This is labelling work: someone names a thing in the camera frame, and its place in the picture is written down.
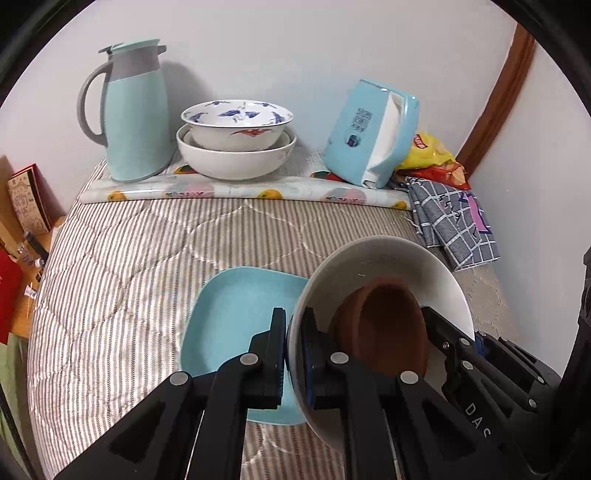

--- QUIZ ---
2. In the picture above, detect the red orange snack bag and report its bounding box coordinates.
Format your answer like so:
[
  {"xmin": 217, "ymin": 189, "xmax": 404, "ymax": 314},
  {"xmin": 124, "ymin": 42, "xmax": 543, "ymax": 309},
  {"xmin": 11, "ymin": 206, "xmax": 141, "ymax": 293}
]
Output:
[{"xmin": 397, "ymin": 162, "xmax": 471, "ymax": 191}]

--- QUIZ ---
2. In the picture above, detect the fruit print rolled mat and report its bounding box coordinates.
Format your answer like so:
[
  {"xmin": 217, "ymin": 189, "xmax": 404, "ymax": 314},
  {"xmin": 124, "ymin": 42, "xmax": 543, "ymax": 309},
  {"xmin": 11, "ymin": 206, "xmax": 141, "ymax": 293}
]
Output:
[{"xmin": 79, "ymin": 153, "xmax": 412, "ymax": 211}]

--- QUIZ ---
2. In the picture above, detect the brown wooden door frame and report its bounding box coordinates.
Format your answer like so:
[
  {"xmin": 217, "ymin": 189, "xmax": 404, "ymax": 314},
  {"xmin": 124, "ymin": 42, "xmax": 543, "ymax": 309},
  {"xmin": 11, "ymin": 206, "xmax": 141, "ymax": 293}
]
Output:
[{"xmin": 456, "ymin": 24, "xmax": 537, "ymax": 178}]

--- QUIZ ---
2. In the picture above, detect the large white ceramic bowl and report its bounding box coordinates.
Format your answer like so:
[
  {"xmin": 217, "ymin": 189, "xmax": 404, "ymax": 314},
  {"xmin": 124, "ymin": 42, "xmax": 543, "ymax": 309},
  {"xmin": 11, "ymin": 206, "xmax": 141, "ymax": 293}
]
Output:
[{"xmin": 176, "ymin": 126, "xmax": 297, "ymax": 181}]

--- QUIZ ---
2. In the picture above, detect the light blue electric kettle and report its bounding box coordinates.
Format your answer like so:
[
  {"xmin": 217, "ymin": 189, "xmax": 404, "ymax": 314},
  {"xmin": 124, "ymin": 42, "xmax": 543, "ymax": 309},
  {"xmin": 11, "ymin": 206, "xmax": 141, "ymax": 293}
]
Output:
[{"xmin": 324, "ymin": 79, "xmax": 420, "ymax": 189}]

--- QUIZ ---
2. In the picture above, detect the brown patterned box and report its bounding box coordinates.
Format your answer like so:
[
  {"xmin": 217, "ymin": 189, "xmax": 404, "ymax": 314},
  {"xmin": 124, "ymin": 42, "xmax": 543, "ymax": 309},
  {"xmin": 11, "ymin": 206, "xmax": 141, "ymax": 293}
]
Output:
[{"xmin": 6, "ymin": 163, "xmax": 57, "ymax": 235}]

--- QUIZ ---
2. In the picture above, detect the brown small bowl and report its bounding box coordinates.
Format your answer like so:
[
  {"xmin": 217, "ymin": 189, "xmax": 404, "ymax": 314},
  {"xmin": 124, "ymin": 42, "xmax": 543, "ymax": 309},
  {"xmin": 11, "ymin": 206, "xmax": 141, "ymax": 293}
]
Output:
[{"xmin": 329, "ymin": 277, "xmax": 428, "ymax": 377}]

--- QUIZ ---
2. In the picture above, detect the red paper bag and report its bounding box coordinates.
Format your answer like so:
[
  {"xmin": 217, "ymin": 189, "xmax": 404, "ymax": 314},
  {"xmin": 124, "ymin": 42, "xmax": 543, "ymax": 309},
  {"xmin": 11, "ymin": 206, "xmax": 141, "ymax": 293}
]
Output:
[{"xmin": 0, "ymin": 249, "xmax": 23, "ymax": 344}]

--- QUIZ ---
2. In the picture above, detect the grey checked folded cloth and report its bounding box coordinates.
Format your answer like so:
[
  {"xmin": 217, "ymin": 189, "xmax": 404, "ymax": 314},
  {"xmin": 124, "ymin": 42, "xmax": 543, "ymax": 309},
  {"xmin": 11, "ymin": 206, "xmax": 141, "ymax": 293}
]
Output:
[{"xmin": 406, "ymin": 177, "xmax": 500, "ymax": 271}]

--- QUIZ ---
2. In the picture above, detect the yellow chips bag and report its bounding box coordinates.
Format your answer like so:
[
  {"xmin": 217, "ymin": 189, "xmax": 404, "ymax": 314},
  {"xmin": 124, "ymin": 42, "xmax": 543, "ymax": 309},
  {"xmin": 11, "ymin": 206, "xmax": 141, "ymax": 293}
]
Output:
[{"xmin": 397, "ymin": 132, "xmax": 455, "ymax": 170}]

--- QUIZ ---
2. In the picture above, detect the light blue thermos jug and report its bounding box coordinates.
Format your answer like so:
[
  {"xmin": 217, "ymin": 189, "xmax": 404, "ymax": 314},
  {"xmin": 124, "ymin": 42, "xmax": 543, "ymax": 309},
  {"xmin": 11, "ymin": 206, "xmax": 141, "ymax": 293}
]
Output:
[{"xmin": 76, "ymin": 39, "xmax": 175, "ymax": 183}]

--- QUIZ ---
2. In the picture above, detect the teal plastic plate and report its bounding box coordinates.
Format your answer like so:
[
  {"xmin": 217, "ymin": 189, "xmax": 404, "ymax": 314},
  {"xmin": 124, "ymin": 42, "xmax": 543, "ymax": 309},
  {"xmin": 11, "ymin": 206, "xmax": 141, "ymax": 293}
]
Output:
[{"xmin": 179, "ymin": 266, "xmax": 311, "ymax": 427}]

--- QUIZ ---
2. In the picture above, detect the blue patterned porcelain bowl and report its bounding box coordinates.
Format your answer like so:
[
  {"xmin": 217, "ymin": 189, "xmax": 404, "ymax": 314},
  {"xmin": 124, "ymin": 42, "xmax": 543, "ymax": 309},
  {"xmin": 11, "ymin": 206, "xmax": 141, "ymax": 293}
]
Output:
[{"xmin": 180, "ymin": 99, "xmax": 294, "ymax": 152}]

